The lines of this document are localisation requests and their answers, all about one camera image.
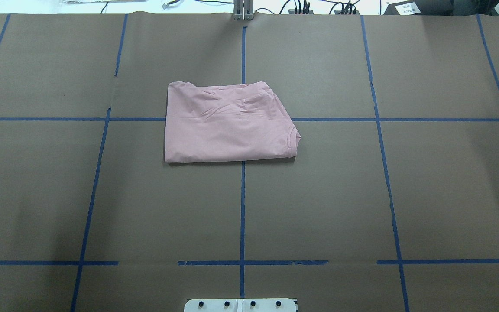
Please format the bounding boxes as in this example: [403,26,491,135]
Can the pink Snoopy t-shirt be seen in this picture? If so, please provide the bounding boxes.
[164,81,301,163]

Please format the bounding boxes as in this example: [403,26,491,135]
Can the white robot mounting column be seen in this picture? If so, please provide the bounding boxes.
[184,298,298,312]

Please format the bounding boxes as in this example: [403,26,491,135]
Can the black power box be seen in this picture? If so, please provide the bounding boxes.
[381,0,454,16]

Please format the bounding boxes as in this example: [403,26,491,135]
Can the aluminium frame post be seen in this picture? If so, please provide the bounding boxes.
[232,0,255,20]

